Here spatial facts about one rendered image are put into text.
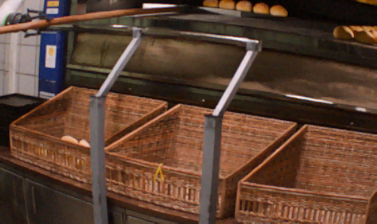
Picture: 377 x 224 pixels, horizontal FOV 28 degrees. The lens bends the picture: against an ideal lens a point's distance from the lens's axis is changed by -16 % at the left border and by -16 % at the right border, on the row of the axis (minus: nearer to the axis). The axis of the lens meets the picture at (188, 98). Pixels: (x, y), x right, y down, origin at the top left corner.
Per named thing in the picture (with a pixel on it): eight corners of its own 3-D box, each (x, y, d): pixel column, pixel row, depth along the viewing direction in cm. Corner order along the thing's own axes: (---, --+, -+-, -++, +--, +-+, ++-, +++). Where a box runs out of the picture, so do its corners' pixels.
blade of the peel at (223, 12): (240, 17, 386) (240, 11, 385) (143, 9, 416) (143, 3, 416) (277, 16, 415) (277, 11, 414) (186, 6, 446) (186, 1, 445)
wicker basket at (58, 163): (72, 144, 389) (72, 85, 384) (169, 169, 357) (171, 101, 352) (9, 156, 349) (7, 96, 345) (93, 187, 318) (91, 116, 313)
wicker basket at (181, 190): (176, 170, 354) (179, 102, 350) (292, 191, 321) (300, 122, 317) (98, 188, 316) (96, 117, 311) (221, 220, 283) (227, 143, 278)
